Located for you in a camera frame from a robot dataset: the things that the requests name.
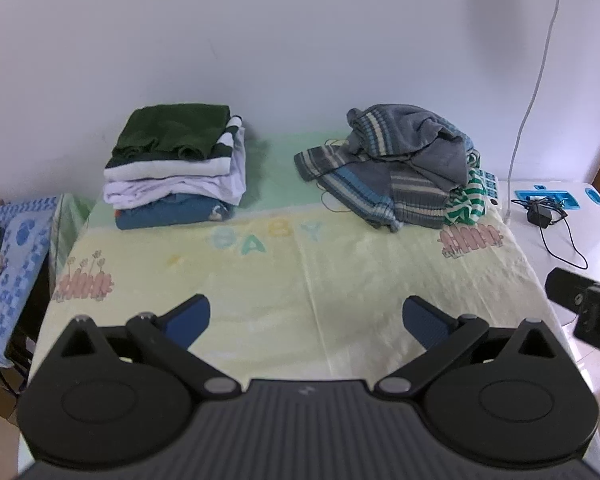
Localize stack of folded clothes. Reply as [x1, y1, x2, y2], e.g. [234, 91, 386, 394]
[102, 127, 247, 211]

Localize black power adapter with cable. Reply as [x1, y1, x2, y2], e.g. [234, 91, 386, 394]
[510, 196, 589, 271]

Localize pale green sheet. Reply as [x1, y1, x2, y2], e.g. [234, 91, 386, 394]
[49, 194, 97, 277]

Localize grey striped sweater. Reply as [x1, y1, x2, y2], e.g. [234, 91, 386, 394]
[294, 104, 481, 233]

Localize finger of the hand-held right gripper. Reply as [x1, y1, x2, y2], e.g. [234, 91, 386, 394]
[545, 267, 589, 319]

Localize white side table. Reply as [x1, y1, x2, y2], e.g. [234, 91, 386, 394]
[495, 177, 600, 396]

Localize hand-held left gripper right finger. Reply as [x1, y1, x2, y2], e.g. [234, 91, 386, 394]
[374, 296, 560, 402]

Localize blue checkered cloth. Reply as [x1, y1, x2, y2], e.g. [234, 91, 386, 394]
[481, 170, 504, 202]

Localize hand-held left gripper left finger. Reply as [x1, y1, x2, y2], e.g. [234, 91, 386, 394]
[55, 294, 241, 402]

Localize blue patterned side table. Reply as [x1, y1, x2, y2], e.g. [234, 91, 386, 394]
[0, 195, 63, 366]

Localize green white striped garment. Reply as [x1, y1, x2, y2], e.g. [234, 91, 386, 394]
[442, 150, 492, 227]

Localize white wall cable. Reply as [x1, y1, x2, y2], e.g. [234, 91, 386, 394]
[505, 0, 568, 221]

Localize blue folded garment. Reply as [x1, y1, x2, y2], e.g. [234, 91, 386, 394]
[114, 194, 236, 231]

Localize dark green folded garment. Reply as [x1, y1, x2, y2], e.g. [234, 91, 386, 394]
[111, 104, 231, 161]

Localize blue plastic tray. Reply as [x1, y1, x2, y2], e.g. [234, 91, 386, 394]
[514, 186, 581, 213]

